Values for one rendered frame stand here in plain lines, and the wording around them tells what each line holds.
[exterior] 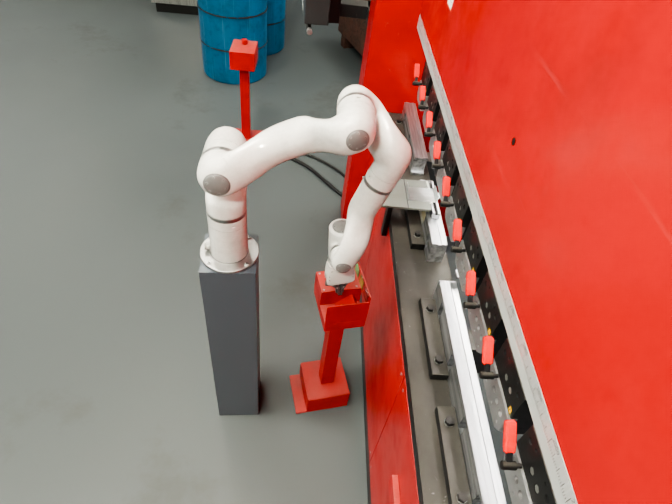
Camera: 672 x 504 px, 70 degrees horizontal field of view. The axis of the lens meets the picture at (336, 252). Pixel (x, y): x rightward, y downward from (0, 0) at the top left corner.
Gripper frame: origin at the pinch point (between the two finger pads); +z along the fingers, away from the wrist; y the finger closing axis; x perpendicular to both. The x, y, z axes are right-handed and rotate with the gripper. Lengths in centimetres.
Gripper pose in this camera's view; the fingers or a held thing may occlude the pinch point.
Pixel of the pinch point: (339, 289)
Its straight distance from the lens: 175.2
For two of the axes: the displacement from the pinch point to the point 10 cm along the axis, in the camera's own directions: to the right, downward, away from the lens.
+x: 2.2, 7.1, -6.6
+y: -9.7, 1.5, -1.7
